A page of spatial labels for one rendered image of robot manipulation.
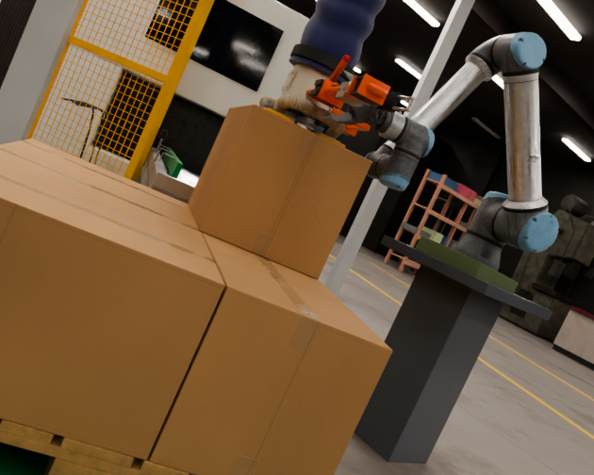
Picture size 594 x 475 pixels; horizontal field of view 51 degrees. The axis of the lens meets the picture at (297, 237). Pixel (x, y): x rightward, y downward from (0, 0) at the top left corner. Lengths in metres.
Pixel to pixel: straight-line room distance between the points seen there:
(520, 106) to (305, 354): 1.23
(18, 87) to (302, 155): 1.68
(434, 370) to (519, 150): 0.83
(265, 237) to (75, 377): 0.78
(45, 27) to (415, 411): 2.29
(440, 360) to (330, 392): 1.03
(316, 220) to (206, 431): 0.79
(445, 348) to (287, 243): 0.78
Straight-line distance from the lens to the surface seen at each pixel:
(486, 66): 2.27
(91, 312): 1.25
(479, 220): 2.43
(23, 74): 3.16
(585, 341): 12.22
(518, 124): 2.21
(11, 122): 3.17
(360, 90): 1.55
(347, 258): 5.67
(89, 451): 1.37
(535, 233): 2.26
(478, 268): 2.24
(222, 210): 1.82
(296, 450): 1.42
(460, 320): 2.33
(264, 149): 1.82
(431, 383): 2.37
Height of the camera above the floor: 0.78
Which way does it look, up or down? 4 degrees down
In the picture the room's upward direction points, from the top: 25 degrees clockwise
